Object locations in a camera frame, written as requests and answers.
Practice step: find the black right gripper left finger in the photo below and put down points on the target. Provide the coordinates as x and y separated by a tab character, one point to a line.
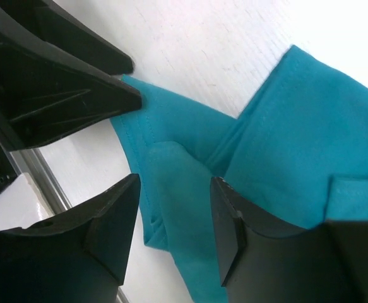
80	255

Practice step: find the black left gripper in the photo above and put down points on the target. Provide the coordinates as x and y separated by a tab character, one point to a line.
47	94

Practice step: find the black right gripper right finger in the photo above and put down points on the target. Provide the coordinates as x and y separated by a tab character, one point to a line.
262	258

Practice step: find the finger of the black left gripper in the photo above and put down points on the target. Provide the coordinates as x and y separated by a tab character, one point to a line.
49	22

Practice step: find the teal t shirt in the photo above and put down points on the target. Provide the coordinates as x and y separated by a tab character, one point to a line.
298	150

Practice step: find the aluminium table edge rail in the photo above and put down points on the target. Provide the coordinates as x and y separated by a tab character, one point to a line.
33	162

